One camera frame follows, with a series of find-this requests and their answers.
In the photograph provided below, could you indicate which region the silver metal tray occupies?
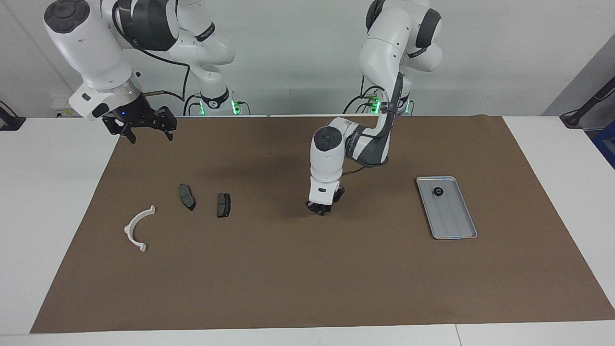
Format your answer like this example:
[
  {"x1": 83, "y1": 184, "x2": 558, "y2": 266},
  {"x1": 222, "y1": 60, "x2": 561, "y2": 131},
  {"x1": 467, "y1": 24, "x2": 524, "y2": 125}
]
[{"x1": 416, "y1": 176, "x2": 478, "y2": 240}]

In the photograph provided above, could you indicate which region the brown table mat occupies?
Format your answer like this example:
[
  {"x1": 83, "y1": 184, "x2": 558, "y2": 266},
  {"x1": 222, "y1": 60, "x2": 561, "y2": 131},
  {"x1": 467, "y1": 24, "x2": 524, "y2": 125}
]
[{"x1": 30, "y1": 115, "x2": 615, "y2": 334}]

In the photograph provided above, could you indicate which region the white power box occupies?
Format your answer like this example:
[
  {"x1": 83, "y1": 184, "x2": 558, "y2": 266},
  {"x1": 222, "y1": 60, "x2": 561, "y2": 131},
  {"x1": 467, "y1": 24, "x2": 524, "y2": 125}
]
[{"x1": 50, "y1": 94, "x2": 85, "y2": 118}]

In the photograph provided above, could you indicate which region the elongated dark brake pad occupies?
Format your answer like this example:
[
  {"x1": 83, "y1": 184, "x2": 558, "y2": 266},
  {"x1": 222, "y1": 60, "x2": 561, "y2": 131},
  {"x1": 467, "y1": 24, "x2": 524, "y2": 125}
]
[{"x1": 178, "y1": 183, "x2": 197, "y2": 211}]

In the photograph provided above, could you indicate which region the black table clamp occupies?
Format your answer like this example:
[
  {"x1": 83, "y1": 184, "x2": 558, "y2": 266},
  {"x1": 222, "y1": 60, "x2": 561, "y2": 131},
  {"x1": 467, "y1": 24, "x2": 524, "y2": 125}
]
[{"x1": 0, "y1": 101, "x2": 25, "y2": 131}]

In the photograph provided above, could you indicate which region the black angled stand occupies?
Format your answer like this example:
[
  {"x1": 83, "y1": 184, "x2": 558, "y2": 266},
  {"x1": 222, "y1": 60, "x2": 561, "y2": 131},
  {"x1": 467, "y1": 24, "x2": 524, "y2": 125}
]
[{"x1": 560, "y1": 77, "x2": 615, "y2": 128}]

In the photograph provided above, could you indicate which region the blue box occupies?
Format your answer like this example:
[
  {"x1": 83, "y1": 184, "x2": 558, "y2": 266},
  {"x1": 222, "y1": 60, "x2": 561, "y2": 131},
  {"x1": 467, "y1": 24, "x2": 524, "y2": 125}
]
[{"x1": 592, "y1": 120, "x2": 615, "y2": 169}]

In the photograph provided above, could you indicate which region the black right base cable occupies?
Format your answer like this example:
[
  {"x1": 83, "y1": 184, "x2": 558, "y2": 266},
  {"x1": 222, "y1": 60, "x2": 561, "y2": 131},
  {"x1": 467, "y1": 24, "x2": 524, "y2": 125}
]
[{"x1": 183, "y1": 94, "x2": 202, "y2": 117}]

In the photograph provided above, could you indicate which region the black base cable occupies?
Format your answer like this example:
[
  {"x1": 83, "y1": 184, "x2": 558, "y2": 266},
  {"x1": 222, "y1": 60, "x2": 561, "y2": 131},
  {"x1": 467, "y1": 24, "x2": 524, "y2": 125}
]
[
  {"x1": 183, "y1": 94, "x2": 202, "y2": 117},
  {"x1": 343, "y1": 86, "x2": 380, "y2": 115}
]

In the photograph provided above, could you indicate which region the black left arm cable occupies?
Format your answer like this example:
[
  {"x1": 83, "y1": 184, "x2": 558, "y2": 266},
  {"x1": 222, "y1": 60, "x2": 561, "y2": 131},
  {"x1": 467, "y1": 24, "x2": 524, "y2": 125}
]
[{"x1": 342, "y1": 72, "x2": 404, "y2": 176}]

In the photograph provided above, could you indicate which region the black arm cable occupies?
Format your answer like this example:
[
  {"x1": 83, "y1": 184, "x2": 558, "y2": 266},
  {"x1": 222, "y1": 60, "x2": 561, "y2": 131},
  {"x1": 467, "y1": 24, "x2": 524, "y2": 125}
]
[
  {"x1": 111, "y1": 0, "x2": 190, "y2": 102},
  {"x1": 342, "y1": 72, "x2": 404, "y2": 176}
]

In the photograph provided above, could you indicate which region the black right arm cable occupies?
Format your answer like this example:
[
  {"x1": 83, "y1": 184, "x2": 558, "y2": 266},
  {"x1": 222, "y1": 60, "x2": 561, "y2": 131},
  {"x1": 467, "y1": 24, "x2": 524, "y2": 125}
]
[{"x1": 111, "y1": 0, "x2": 190, "y2": 102}]

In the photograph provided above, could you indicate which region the black left base cable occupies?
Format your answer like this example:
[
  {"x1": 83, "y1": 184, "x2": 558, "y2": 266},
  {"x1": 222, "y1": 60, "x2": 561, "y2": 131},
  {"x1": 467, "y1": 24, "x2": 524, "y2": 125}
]
[{"x1": 343, "y1": 86, "x2": 380, "y2": 115}]

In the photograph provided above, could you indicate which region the white semicircular bracket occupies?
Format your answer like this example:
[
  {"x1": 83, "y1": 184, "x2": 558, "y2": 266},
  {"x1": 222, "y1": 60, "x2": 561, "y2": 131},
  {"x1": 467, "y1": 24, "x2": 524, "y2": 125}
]
[{"x1": 124, "y1": 205, "x2": 156, "y2": 253}]

